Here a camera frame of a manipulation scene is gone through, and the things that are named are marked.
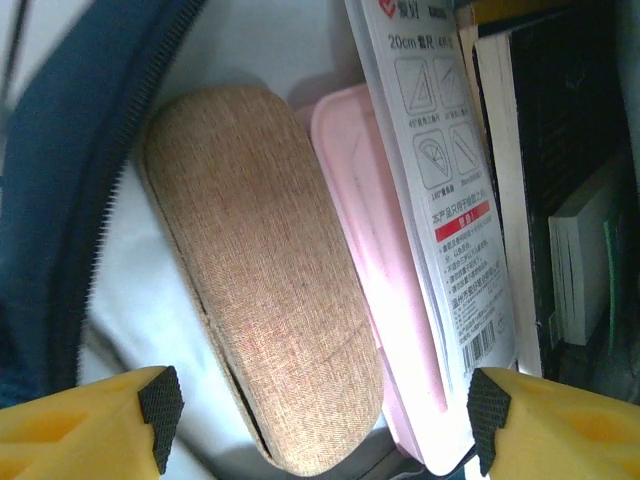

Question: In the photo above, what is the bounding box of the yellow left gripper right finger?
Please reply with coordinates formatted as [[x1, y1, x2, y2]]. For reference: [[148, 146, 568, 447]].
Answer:
[[464, 367, 640, 480]]

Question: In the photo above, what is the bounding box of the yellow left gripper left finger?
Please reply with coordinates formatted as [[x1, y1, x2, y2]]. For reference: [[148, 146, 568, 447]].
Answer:
[[0, 364, 186, 480]]

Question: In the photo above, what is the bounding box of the navy blue backpack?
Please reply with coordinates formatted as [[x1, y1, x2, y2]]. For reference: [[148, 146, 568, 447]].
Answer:
[[0, 0, 640, 480]]

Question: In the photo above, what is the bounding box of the pink pencil case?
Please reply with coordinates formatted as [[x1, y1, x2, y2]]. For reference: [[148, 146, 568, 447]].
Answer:
[[294, 84, 469, 474]]

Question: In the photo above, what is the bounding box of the white ruler set package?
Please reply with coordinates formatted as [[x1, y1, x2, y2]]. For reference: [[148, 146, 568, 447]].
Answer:
[[344, 0, 519, 476]]

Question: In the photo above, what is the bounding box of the black book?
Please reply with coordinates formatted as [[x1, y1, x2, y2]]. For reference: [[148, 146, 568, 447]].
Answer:
[[507, 19, 636, 381]]

